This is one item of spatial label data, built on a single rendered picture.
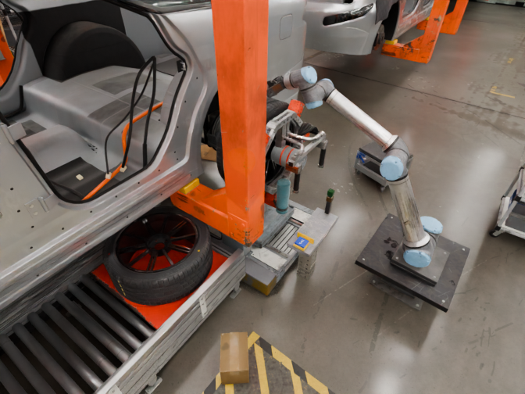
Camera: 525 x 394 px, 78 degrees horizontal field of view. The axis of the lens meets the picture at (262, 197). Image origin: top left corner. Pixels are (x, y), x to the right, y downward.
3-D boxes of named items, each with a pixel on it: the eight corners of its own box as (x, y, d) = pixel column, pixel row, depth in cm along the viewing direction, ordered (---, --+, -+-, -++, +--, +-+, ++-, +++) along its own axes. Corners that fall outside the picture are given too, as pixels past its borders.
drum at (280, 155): (280, 155, 231) (281, 138, 222) (307, 166, 222) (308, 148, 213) (269, 165, 222) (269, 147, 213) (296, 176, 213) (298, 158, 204)
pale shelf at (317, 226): (316, 209, 242) (317, 206, 240) (337, 219, 234) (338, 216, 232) (286, 245, 215) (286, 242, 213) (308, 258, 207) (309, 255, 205)
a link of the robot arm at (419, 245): (438, 252, 203) (409, 145, 173) (432, 271, 192) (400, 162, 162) (412, 250, 213) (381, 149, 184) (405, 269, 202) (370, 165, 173)
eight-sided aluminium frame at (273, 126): (293, 166, 256) (299, 100, 221) (301, 169, 254) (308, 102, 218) (251, 203, 222) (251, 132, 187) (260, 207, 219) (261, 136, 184)
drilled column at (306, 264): (302, 265, 255) (308, 227, 228) (314, 271, 251) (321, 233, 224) (296, 274, 249) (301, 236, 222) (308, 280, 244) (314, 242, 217)
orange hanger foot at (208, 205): (188, 192, 239) (181, 152, 217) (244, 222, 217) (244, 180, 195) (171, 205, 229) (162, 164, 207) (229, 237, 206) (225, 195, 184)
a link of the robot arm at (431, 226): (436, 238, 218) (446, 219, 206) (430, 255, 208) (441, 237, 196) (412, 228, 224) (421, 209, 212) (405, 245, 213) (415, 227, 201)
